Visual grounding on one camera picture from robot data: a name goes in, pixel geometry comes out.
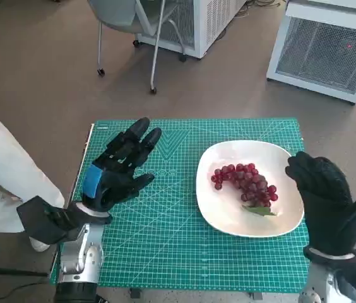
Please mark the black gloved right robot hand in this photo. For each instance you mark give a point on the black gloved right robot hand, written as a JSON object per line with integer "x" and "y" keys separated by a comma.
{"x": 326, "y": 202}

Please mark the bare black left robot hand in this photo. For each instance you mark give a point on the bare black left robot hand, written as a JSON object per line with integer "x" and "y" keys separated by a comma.
{"x": 118, "y": 167}

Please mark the red toy grape bunch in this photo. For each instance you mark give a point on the red toy grape bunch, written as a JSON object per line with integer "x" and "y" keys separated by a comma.
{"x": 247, "y": 183}

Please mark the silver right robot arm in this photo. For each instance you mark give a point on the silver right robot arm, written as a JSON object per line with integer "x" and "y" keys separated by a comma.
{"x": 321, "y": 281}

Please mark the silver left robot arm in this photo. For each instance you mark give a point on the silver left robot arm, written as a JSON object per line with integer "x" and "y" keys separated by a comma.
{"x": 80, "y": 262}

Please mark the white plate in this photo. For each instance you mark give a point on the white plate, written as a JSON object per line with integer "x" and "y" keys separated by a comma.
{"x": 222, "y": 205}

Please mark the green cutting mat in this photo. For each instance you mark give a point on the green cutting mat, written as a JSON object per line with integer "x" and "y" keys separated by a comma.
{"x": 165, "y": 246}

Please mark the person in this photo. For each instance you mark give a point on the person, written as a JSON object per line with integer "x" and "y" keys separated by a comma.
{"x": 10, "y": 176}

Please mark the black metal bar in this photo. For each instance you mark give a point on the black metal bar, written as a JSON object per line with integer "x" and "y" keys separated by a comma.
{"x": 10, "y": 272}

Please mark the grey chair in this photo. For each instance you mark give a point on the grey chair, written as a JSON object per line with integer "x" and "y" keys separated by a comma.
{"x": 115, "y": 15}

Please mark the white mesh cabinet, red light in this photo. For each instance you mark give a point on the white mesh cabinet, red light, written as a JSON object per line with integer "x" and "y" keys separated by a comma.
{"x": 323, "y": 50}

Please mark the white mesh cabinet on castors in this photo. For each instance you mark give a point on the white mesh cabinet on castors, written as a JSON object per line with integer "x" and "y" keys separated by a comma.
{"x": 203, "y": 28}

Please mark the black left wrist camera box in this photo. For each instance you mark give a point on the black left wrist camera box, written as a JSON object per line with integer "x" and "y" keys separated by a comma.
{"x": 45, "y": 221}

